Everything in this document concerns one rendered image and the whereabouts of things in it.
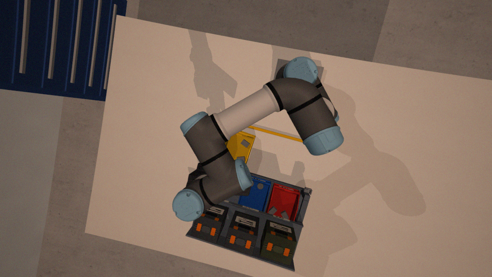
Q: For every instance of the grey bin rack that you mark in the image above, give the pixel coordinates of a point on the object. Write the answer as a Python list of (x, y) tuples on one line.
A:
[(232, 204)]

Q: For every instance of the red open bin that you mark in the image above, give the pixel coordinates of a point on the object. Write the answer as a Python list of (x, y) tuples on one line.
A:
[(284, 198)]

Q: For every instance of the yellow bin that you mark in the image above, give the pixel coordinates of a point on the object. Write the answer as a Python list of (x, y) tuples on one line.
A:
[(235, 147)]

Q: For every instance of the blue open bin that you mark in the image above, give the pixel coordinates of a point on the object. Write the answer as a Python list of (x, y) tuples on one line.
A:
[(257, 198)]

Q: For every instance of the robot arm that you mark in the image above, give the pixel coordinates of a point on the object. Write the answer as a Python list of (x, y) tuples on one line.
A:
[(297, 89)]

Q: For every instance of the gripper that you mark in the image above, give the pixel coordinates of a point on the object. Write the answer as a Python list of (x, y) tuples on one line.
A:
[(195, 174)]

